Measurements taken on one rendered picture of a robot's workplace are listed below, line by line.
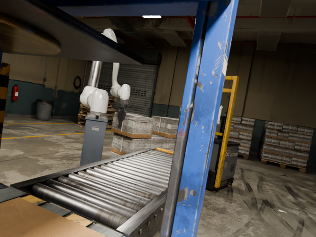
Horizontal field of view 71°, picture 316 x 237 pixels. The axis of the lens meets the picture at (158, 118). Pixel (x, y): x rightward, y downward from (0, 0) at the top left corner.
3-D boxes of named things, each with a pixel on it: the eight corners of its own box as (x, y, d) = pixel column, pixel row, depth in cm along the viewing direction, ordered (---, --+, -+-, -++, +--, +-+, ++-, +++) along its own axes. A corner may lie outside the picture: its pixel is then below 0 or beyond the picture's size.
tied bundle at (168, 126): (147, 132, 302) (150, 115, 300) (162, 133, 323) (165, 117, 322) (168, 138, 275) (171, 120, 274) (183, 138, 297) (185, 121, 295)
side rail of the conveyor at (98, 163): (147, 160, 213) (149, 147, 212) (152, 161, 211) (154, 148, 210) (5, 213, 89) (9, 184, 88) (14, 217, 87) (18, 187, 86)
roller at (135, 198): (71, 180, 115) (73, 171, 115) (154, 210, 97) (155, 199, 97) (64, 183, 110) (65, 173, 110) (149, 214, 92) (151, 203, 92)
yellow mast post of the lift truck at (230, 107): (212, 185, 353) (231, 75, 344) (214, 185, 360) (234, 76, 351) (217, 187, 347) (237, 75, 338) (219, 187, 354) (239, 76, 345)
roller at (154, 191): (88, 175, 127) (89, 166, 127) (164, 200, 109) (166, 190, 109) (82, 177, 122) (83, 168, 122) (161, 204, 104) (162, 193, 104)
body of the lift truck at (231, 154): (184, 177, 407) (192, 134, 403) (200, 174, 447) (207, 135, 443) (218, 191, 360) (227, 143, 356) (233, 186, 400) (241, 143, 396)
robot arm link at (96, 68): (85, 107, 216) (75, 105, 232) (99, 110, 228) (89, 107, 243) (101, 29, 216) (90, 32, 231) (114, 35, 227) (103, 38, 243)
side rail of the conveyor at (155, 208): (199, 173, 194) (201, 160, 193) (205, 175, 192) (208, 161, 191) (109, 265, 70) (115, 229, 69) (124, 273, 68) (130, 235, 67)
